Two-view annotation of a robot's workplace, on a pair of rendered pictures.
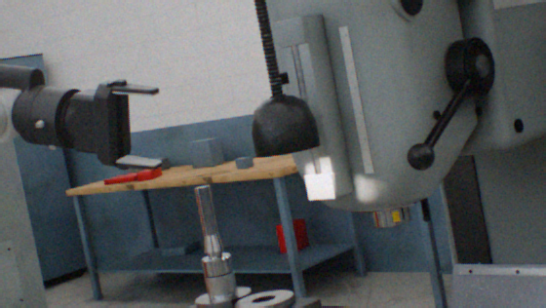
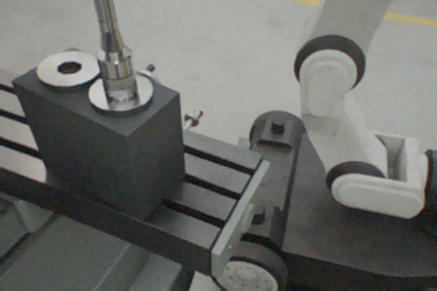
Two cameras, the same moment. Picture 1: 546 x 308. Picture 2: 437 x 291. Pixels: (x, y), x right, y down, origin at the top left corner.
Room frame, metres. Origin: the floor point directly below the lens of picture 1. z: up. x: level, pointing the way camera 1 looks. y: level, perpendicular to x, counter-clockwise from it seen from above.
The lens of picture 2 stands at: (2.03, 0.09, 1.57)
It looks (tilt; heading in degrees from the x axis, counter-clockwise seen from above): 44 degrees down; 163
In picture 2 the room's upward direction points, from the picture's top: straight up
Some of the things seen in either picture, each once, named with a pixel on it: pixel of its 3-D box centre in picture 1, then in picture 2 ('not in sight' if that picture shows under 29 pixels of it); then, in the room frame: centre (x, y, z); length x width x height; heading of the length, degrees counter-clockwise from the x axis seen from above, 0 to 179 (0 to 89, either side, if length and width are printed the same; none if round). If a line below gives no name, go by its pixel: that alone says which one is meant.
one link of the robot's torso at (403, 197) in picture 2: not in sight; (376, 171); (1.34, 0.72, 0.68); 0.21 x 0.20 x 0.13; 59
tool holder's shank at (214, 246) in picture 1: (209, 221); (105, 13); (1.47, 0.11, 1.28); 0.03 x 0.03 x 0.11
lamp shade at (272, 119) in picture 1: (283, 123); not in sight; (1.03, -0.02, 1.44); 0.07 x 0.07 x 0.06
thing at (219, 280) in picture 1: (219, 279); (118, 75); (1.47, 0.11, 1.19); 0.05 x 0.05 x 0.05
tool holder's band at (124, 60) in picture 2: (215, 259); (114, 56); (1.47, 0.11, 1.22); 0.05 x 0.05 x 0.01
